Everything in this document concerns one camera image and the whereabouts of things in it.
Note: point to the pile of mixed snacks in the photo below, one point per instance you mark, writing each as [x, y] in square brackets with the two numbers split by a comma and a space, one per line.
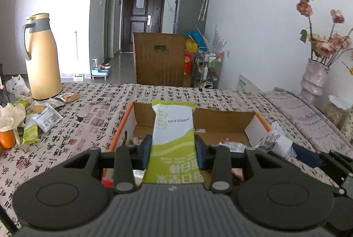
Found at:
[233, 145]

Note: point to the small floral vase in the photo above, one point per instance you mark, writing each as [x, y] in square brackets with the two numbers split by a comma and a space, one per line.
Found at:
[349, 126]

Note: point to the pink ribbed vase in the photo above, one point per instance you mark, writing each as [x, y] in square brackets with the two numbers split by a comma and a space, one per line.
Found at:
[313, 82]

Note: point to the blue plastic item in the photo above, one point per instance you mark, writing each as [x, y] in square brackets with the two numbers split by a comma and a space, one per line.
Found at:
[193, 35]

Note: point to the clear jar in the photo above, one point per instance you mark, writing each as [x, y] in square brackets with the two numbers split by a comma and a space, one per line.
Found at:
[333, 114]

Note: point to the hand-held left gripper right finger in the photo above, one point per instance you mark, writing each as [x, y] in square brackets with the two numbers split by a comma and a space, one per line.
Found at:
[199, 151]

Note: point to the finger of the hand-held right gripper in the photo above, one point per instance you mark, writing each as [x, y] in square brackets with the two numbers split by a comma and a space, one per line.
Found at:
[306, 155]

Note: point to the green white snack bar packet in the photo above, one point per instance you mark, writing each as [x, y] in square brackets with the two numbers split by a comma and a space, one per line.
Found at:
[173, 132]

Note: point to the grey interior door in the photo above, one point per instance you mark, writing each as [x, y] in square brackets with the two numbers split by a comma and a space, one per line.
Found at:
[111, 16]

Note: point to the yellow thermos jug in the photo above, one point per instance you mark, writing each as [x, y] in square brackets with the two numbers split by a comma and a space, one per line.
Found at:
[44, 66]

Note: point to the red orange cardboard box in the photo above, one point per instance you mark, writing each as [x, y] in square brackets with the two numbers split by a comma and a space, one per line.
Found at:
[220, 118]

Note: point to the white board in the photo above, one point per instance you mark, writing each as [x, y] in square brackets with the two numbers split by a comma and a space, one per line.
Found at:
[245, 84]

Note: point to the wooden chair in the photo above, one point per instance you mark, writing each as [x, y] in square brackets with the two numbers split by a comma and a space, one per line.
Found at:
[149, 66]

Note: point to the dried pink roses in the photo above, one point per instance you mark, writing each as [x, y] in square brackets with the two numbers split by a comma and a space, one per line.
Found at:
[325, 45]

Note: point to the grey quilted cloth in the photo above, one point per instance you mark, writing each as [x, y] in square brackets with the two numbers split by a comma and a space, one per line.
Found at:
[303, 121]

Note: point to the row of small snack packs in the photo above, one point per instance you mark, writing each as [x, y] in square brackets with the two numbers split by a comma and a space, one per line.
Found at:
[48, 117]

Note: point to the grey refrigerator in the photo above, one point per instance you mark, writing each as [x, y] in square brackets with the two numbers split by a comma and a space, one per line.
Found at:
[187, 13]

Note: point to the red carton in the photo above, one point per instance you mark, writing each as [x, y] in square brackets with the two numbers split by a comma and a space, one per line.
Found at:
[188, 62]

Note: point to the dark brown entrance door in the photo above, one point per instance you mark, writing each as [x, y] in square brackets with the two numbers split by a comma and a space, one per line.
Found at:
[138, 33]

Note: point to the white flat mop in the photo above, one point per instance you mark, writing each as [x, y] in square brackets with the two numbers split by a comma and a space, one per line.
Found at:
[78, 77]

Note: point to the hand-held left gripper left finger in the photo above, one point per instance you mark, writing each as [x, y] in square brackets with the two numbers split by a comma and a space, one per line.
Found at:
[146, 151]

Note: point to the blue pet water dispenser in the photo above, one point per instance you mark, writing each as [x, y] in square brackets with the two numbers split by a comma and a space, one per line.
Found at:
[100, 71]

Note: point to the white dog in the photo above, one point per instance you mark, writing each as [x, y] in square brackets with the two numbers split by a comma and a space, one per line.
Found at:
[18, 85]

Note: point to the purple dried grass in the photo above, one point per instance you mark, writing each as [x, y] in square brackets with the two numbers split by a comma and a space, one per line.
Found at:
[217, 38]

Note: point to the yellow bag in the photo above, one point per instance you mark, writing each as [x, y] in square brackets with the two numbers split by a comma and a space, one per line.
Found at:
[191, 45]

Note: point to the white grey snack packet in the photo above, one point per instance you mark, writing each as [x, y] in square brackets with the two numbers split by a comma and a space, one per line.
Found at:
[275, 140]

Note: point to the white folded umbrella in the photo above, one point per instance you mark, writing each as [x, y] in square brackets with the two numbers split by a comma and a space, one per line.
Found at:
[204, 2]

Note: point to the cream crumpled bag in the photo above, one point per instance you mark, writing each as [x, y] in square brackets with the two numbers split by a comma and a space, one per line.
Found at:
[11, 117]

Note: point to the orange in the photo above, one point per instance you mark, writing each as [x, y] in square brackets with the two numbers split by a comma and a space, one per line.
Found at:
[7, 139]

